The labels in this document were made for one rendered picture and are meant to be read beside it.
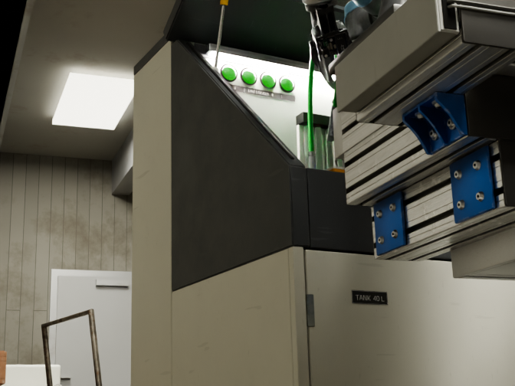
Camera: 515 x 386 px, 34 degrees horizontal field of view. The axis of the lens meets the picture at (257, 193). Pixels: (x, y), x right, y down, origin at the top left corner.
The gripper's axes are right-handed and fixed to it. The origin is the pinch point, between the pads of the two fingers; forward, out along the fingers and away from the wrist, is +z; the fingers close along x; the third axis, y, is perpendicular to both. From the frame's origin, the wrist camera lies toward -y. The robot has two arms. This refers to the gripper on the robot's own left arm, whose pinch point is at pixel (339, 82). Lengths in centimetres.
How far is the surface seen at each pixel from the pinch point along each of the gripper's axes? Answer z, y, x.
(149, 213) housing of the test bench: 30, -21, -55
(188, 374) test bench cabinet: 49, 25, -51
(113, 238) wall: 366, -655, -224
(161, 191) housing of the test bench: 23, -18, -50
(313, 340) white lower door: 26, 55, -21
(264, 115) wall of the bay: 16.4, -33.1, -18.8
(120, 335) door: 443, -580, -239
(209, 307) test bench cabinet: 34, 24, -42
